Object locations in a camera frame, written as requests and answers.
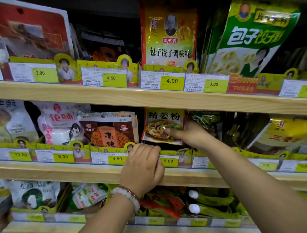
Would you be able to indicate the person's left hand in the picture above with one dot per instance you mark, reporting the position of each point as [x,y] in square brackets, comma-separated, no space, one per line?
[141,168]

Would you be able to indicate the person's right hand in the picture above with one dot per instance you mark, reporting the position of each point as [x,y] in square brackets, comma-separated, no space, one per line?
[189,134]

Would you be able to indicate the green five spice packets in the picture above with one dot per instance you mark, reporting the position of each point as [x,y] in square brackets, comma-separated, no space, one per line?
[206,122]

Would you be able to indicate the yellow vegetable food packet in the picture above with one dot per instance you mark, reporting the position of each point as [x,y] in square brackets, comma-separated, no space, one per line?
[156,126]

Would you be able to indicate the wooden store shelving with goods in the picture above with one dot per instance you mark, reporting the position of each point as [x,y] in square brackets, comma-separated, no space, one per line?
[96,93]

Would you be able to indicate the yellow dumpling seasoning packets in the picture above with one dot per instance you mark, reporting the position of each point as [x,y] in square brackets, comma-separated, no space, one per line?
[169,33]

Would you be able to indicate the green dumpling food packet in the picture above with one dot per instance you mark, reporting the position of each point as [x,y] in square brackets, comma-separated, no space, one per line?
[244,41]

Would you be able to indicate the person's right forearm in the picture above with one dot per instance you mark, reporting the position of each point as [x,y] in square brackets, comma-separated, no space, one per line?
[259,187]

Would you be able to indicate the red brown clear packet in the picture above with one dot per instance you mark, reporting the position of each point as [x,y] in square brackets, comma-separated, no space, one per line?
[108,132]

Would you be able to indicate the row of yellow price tags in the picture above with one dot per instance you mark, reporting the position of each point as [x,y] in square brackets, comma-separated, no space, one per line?
[55,156]
[103,77]

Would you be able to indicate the yellow seasoning packet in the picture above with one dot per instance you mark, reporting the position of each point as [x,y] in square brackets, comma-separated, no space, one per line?
[280,137]

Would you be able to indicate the white pink packet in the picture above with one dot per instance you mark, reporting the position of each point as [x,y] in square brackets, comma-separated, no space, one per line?
[60,122]

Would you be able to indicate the rows of assorted seasoning packets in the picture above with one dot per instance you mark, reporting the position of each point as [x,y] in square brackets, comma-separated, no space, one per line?
[33,194]

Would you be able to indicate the brown orange packet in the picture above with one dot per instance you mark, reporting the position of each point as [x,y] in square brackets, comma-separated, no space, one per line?
[103,48]

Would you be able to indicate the white plastic packet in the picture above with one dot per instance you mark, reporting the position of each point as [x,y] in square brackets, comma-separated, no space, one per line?
[17,122]

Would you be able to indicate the red white flat packet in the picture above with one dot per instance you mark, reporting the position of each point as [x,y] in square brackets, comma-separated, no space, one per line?
[33,31]

